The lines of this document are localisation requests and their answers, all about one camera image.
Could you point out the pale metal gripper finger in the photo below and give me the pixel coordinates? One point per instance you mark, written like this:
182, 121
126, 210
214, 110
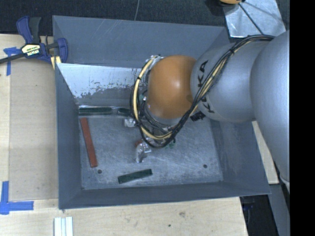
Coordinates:
142, 151
129, 122

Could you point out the dark green flat block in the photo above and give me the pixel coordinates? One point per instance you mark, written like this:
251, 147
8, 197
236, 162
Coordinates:
135, 176
95, 110

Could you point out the grey metal bin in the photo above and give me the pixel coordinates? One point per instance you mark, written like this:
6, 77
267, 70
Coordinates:
172, 161

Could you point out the red-brown flat block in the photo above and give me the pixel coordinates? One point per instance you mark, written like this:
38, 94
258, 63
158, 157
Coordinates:
89, 144

